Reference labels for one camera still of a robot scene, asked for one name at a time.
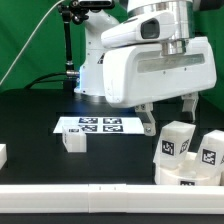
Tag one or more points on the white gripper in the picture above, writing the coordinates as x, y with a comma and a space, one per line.
141, 74

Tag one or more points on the white round stool seat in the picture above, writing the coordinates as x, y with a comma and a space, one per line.
184, 174

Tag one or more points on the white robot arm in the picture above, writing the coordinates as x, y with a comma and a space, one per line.
184, 31

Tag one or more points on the white marker sheet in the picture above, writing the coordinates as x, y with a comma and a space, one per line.
102, 125

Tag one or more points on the white left side block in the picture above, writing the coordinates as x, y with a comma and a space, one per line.
3, 155

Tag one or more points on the black camera stand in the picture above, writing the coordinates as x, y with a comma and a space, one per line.
69, 36

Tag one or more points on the white front rail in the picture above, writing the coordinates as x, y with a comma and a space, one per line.
121, 198

